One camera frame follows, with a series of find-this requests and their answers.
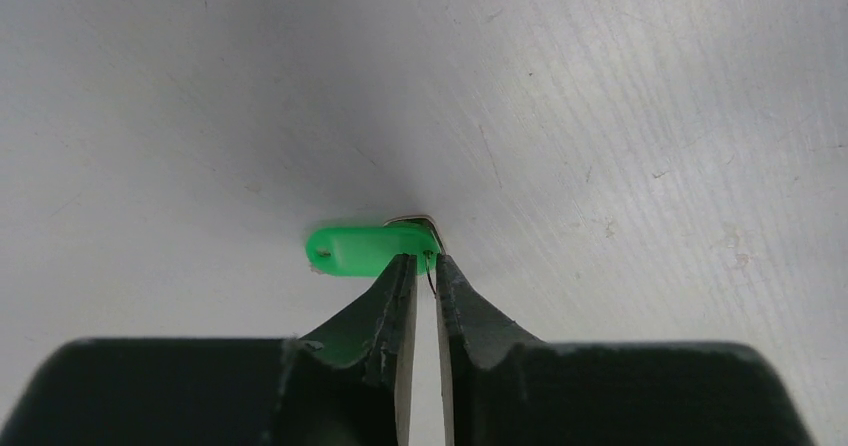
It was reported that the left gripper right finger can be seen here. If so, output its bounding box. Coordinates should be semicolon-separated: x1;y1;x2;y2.
435;254;813;445

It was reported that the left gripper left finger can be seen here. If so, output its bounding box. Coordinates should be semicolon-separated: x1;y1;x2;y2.
1;254;417;445

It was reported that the green tagged key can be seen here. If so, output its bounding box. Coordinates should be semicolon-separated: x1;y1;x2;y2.
305;215;445;278

